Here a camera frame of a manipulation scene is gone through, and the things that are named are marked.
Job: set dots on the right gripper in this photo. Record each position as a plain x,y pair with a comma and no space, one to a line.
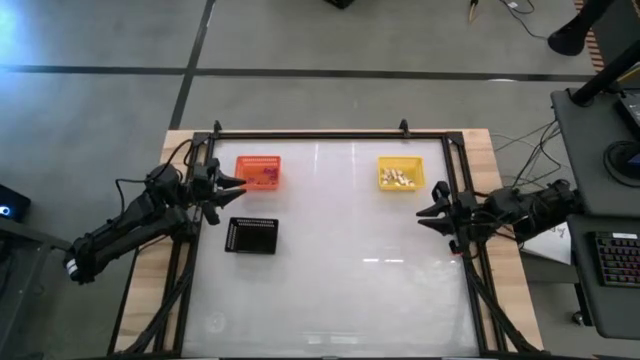
462,217

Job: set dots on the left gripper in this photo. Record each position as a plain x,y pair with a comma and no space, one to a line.
205,187

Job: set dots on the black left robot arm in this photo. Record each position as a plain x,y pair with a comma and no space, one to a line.
130,225

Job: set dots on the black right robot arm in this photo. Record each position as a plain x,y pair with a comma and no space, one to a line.
535,207

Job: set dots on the orange plastic basket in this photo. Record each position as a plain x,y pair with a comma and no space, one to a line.
245,170

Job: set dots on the black plastic basket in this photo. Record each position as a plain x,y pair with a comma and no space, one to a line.
252,237

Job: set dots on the yellow plastic basket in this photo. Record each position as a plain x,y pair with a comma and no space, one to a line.
387,165

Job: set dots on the white paper sheet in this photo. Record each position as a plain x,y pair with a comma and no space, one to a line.
552,247

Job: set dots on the grey desk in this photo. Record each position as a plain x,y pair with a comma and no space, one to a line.
585,150
615,310

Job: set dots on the backlit black keyboard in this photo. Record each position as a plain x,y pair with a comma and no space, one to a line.
617,260

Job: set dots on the black round object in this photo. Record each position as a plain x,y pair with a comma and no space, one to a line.
620,155

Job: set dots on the grey side table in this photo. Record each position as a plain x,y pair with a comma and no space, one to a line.
30,234

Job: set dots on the wooden stick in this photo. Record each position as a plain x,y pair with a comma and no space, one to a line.
472,11

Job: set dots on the black device with blue light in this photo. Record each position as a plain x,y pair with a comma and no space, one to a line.
17,200

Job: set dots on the black floor object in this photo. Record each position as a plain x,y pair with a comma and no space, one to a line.
340,3

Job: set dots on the black diagonal pole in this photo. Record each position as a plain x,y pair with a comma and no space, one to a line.
605,75

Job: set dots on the black stand foot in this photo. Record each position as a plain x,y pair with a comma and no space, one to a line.
570,37

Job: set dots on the wooden slatted panel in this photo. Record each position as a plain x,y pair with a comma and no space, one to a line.
595,50

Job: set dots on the black frame clamp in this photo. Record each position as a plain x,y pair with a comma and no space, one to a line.
404,128
216,126

